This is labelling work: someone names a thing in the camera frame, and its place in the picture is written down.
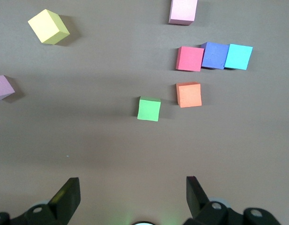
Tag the orange foam block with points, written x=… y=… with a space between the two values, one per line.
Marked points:
x=189 y=95

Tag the yellow foam block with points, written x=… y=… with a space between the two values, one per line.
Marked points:
x=47 y=27

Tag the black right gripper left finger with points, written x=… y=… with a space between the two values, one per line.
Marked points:
x=64 y=199

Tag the green foam block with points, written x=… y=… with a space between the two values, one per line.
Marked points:
x=148 y=109

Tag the red foam block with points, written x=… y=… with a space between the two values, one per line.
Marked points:
x=189 y=58

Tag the brown table cover sheet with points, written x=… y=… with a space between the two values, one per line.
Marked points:
x=100 y=70

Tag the purple foam block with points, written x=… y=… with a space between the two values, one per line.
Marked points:
x=215 y=55

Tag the light blue foam block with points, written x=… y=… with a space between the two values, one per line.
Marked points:
x=238 y=57

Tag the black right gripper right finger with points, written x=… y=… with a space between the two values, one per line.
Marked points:
x=196 y=199

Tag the pink foam block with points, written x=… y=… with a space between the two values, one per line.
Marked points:
x=183 y=10
x=2 y=87

